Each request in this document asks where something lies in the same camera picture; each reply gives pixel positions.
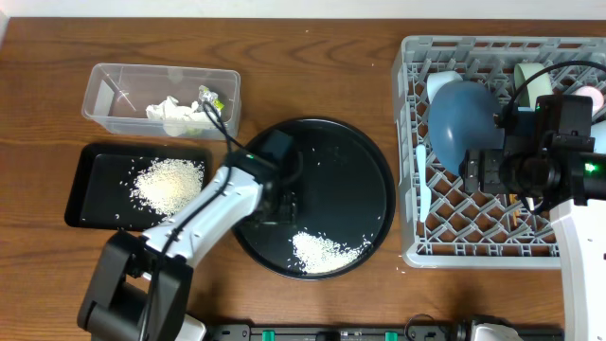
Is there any wooden chopstick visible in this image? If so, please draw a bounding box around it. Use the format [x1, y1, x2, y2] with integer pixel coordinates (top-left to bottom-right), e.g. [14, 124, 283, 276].
[508, 194, 519, 228]

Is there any rice pile on rectangular tray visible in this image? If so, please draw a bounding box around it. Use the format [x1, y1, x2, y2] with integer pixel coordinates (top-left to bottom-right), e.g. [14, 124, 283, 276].
[118, 158, 205, 221]

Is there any clear plastic waste bin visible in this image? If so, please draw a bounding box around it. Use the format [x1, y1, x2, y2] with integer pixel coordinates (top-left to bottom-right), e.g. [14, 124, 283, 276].
[81, 63, 241, 139]

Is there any white napkin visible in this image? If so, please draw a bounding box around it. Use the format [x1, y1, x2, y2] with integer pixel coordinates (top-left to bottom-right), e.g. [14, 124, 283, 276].
[146, 96, 214, 137]

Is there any dark blue bowl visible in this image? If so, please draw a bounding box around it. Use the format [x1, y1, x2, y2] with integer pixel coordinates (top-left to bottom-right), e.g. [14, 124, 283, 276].
[428, 81, 505, 175]

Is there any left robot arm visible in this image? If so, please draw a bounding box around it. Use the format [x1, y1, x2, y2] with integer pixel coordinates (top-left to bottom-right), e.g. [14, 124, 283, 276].
[77, 130, 302, 341]

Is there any black rectangular tray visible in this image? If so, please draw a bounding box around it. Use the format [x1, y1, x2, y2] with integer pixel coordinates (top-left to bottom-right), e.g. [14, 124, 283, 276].
[64, 143, 211, 231]

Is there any foil snack wrapper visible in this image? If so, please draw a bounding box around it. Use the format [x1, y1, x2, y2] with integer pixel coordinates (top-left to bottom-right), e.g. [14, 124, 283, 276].
[198, 85, 224, 115]

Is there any round black serving tray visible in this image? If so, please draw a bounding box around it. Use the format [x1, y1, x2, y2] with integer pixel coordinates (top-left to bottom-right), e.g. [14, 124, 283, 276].
[233, 118, 396, 280]

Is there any light blue cup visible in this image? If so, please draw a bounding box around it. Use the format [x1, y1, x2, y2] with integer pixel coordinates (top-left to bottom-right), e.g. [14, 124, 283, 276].
[591, 121, 606, 154]

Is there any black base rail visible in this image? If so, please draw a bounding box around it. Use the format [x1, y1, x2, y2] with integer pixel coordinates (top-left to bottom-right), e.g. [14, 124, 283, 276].
[203, 314, 564, 341]

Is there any rice pile on round tray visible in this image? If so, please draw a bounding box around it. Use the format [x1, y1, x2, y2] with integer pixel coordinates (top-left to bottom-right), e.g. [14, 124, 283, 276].
[287, 231, 371, 275]

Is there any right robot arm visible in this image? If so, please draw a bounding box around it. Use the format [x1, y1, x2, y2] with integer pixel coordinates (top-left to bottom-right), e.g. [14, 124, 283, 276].
[459, 95, 605, 340]

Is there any light blue plastic knife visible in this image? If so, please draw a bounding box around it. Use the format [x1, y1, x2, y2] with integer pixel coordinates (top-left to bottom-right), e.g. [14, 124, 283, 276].
[416, 143, 432, 223]

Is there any grey dishwasher rack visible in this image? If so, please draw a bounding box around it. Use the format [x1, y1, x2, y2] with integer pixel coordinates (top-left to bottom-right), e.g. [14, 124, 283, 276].
[392, 35, 605, 270]

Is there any teal green bowl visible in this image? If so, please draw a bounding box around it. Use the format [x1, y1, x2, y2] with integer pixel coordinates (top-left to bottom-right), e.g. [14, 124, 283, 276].
[513, 62, 554, 109]

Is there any pink cup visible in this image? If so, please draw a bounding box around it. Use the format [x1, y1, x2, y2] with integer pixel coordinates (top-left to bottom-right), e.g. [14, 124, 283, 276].
[574, 85, 604, 115]

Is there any light blue small bowl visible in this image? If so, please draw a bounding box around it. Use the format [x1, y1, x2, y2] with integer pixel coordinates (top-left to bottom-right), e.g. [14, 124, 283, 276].
[426, 71, 463, 102]

